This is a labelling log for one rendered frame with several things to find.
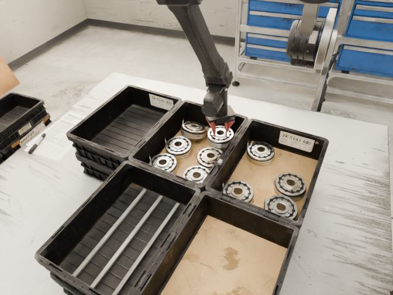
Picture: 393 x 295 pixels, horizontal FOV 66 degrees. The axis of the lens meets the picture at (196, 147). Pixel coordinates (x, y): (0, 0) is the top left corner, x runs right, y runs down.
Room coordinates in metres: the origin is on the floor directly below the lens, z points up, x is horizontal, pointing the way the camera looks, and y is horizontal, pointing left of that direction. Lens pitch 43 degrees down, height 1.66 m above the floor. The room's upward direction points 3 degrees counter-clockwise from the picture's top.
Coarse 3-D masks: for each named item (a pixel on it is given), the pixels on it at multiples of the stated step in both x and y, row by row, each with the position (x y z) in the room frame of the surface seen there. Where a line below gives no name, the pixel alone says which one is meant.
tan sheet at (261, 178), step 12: (276, 156) 0.81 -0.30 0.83; (288, 156) 0.81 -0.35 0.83; (300, 156) 0.81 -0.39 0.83; (240, 168) 0.76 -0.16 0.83; (252, 168) 0.76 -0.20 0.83; (264, 168) 0.76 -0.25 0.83; (276, 168) 0.75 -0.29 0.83; (288, 168) 0.75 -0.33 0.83; (300, 168) 0.75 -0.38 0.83; (312, 168) 0.74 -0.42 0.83; (228, 180) 0.71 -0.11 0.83; (252, 180) 0.70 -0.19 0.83; (264, 180) 0.70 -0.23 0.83; (264, 192) 0.65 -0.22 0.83; (300, 204) 0.59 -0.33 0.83
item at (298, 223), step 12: (252, 120) 0.92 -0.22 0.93; (240, 132) 0.85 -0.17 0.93; (300, 132) 0.83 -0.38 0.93; (324, 144) 0.76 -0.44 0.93; (228, 156) 0.73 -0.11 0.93; (324, 156) 0.70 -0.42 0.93; (312, 180) 0.60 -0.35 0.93; (216, 192) 0.58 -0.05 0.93; (312, 192) 0.56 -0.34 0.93; (252, 204) 0.53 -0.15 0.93; (276, 216) 0.48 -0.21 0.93; (300, 216) 0.48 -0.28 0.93
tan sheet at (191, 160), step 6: (180, 132) 0.99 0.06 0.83; (204, 138) 0.94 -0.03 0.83; (192, 144) 0.91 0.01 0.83; (198, 144) 0.91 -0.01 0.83; (204, 144) 0.91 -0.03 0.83; (162, 150) 0.88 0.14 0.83; (192, 150) 0.87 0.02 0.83; (198, 150) 0.87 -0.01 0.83; (222, 150) 0.86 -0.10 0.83; (192, 156) 0.84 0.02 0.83; (180, 162) 0.81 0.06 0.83; (186, 162) 0.81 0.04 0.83; (192, 162) 0.81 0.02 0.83; (180, 168) 0.78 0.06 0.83; (186, 168) 0.78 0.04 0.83; (180, 174) 0.75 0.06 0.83
